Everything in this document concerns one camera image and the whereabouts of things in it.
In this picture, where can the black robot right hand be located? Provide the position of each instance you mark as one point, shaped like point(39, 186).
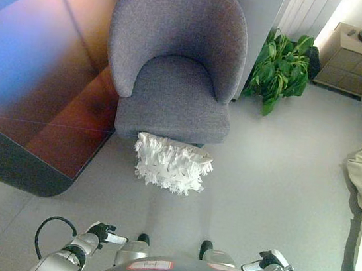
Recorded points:
point(268, 260)

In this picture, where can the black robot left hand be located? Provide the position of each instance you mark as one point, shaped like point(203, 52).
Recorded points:
point(101, 232)

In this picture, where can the white fringed pillow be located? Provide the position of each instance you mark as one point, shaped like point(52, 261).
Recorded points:
point(170, 167)

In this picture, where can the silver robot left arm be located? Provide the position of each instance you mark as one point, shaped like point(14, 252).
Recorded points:
point(57, 263)

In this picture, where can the silver robot left leg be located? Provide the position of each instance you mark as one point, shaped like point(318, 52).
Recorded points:
point(134, 251)

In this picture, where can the silver robot leg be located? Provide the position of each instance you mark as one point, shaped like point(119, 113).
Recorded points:
point(134, 251)
point(221, 259)

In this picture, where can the black robot left foot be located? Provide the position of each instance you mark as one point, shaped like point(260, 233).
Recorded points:
point(143, 237)

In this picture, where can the black robot foot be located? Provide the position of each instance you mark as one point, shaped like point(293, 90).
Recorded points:
point(143, 237)
point(206, 246)

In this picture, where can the silver robot right leg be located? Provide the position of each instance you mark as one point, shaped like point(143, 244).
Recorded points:
point(221, 259)

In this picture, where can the black robot right foot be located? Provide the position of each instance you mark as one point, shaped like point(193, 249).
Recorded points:
point(206, 246)

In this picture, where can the dark red wooden table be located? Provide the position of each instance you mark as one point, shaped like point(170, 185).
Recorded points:
point(35, 73)

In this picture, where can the green leafy houseplant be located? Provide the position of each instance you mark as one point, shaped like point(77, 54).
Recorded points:
point(279, 71)

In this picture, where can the black plant pot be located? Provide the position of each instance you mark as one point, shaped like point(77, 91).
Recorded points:
point(314, 63)

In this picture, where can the grey fabric armchair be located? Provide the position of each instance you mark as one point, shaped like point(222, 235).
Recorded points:
point(180, 42)

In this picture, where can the beige bedside cabinet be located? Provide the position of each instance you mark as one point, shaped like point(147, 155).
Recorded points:
point(354, 61)

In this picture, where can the small grey remote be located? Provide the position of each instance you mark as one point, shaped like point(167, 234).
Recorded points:
point(351, 31)

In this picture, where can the white window curtain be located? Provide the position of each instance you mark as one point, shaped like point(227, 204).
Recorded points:
point(304, 11)

